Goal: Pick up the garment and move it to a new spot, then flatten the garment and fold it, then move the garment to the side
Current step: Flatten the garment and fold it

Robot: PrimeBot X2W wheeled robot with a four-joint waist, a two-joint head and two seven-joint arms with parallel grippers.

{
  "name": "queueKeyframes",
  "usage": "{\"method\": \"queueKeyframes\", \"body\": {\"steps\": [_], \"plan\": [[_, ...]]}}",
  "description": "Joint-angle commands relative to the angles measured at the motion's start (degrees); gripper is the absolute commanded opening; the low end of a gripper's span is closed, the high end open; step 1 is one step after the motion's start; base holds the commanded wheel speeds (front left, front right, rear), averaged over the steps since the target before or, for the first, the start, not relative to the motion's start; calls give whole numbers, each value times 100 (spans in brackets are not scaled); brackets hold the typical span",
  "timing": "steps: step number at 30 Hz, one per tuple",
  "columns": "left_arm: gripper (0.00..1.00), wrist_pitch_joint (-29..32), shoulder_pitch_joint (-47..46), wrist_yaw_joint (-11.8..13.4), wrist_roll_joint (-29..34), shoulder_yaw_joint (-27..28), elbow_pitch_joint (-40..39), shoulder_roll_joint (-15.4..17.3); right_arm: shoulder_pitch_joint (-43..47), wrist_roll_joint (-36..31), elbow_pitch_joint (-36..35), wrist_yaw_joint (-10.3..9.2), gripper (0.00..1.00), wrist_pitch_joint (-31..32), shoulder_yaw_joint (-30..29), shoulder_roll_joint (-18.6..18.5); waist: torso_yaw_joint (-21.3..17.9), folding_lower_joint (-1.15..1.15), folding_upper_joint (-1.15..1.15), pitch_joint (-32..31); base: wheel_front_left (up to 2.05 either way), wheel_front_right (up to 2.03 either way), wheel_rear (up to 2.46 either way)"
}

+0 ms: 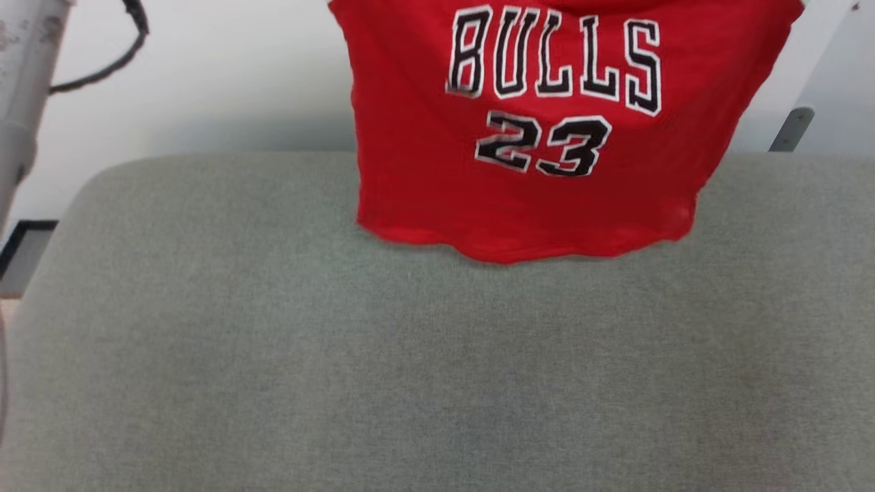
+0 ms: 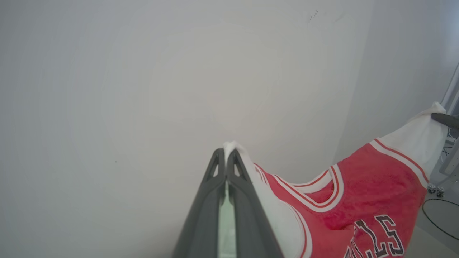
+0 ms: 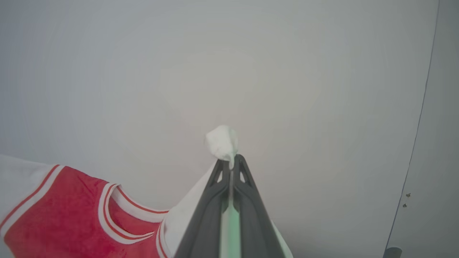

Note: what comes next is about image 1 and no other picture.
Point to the black framed panel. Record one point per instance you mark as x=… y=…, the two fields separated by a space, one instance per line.
x=27 y=258

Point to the red Bulls basketball jersey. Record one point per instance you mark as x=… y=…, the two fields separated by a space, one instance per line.
x=424 y=171

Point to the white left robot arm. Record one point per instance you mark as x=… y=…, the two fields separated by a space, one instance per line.
x=26 y=68

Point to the grey metal lever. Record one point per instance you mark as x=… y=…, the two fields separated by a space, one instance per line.
x=791 y=130

